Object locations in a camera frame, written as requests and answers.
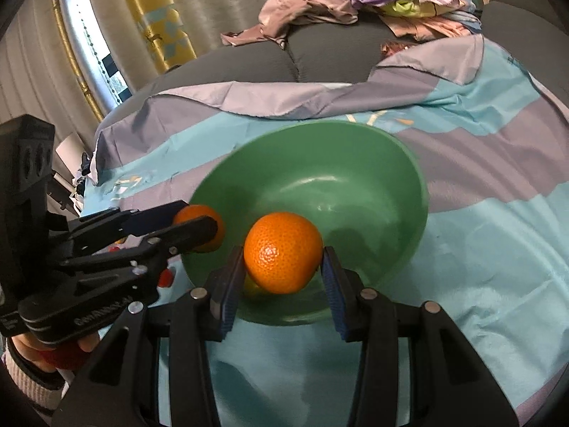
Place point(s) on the grey sofa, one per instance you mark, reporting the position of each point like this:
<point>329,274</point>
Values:
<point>329,53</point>

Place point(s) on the person's left hand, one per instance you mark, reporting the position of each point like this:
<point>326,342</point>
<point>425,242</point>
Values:
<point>26,351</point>

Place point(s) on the yellow patterned curtain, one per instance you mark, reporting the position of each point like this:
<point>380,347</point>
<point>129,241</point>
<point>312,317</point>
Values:
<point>151,0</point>

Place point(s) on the yellow-green cloth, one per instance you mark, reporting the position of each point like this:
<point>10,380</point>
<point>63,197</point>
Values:
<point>404,7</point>

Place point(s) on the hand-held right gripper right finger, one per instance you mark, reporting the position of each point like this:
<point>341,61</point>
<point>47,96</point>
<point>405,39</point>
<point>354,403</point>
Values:
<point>335,296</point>

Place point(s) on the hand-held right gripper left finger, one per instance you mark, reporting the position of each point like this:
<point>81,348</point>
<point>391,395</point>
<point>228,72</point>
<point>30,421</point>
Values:
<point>229,296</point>

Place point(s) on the floral patterned cloth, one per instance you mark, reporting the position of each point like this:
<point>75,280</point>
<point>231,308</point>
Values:
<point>426,26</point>

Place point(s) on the green bowl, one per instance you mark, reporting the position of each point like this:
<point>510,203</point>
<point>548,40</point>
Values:
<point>333,178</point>

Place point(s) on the small red cherry tomato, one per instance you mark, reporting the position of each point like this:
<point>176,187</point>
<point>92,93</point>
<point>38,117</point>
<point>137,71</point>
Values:
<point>119,246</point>

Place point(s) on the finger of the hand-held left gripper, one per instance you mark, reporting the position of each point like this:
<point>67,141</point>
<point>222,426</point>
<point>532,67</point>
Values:
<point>186,233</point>
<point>151,218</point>

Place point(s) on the teal and grey blanket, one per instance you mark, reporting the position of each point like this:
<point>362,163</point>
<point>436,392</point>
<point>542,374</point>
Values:
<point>489,253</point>

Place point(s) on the pink cloth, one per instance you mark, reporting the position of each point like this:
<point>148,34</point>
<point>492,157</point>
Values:
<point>302,9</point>

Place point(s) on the orange mandarin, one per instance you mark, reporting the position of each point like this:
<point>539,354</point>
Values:
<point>198,211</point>
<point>282,253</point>

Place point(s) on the window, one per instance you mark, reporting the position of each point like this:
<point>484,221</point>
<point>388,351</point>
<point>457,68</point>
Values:
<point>89,31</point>

